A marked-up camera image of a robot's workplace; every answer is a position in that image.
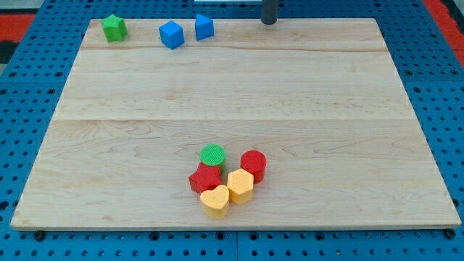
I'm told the green cylinder block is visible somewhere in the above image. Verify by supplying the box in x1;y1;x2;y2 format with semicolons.
199;144;226;173

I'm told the red star block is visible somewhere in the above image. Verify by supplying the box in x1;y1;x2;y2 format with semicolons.
188;162;222;194

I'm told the blue cube block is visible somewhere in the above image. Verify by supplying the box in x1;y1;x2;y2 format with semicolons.
159;21;185;49

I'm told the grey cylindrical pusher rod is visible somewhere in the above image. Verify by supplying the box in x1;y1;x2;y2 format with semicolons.
260;0;278;25

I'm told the yellow heart block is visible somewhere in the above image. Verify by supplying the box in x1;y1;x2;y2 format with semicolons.
200;185;229;219

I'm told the yellow hexagon block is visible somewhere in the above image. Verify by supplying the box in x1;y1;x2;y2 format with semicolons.
227;168;254;204

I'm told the red cylinder block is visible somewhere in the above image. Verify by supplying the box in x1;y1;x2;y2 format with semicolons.
240;150;267;184

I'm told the light wooden board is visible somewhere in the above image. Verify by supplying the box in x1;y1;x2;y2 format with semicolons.
11;18;461;231

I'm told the green star block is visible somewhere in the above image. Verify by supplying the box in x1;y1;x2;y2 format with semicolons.
101;14;128;42

